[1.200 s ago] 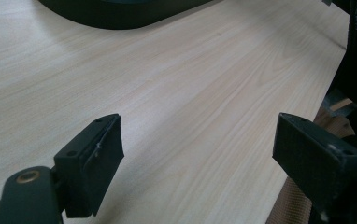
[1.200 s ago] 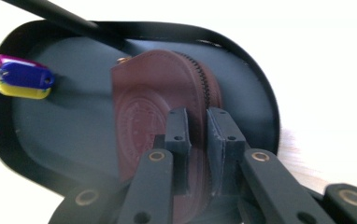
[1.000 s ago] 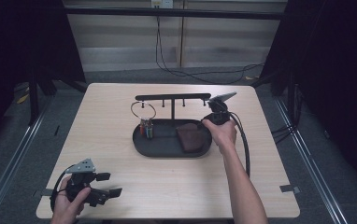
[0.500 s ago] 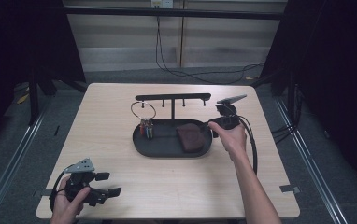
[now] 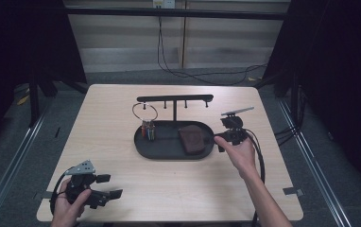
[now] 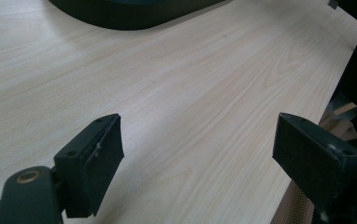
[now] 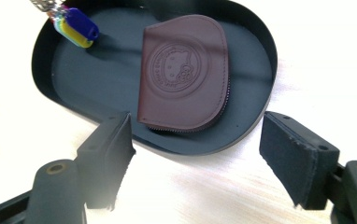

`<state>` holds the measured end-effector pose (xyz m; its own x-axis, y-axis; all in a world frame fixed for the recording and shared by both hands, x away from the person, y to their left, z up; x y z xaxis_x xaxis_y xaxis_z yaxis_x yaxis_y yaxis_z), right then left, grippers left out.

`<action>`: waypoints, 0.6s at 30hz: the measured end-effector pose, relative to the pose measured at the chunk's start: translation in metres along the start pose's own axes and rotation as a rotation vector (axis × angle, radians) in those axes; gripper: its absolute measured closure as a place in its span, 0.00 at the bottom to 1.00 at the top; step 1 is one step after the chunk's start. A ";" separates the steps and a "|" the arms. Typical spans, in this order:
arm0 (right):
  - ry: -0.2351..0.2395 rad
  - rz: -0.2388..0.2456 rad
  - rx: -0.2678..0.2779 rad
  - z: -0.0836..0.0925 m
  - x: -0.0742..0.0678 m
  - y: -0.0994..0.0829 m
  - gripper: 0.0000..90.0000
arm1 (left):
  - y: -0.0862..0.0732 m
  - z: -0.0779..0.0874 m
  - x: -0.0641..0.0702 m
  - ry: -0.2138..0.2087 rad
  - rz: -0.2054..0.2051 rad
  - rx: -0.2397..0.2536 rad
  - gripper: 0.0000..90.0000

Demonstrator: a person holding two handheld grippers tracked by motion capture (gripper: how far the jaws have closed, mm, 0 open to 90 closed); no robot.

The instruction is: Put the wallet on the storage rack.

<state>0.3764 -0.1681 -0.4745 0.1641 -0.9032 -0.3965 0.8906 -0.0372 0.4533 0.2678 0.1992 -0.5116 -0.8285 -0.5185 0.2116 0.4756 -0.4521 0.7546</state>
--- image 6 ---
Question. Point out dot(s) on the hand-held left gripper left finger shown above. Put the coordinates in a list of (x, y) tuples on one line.
[(89, 165)]

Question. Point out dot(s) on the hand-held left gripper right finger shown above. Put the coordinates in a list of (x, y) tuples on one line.
[(310, 158)]

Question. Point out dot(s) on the black key rack with tray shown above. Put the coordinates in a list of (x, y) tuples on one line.
[(130, 15)]

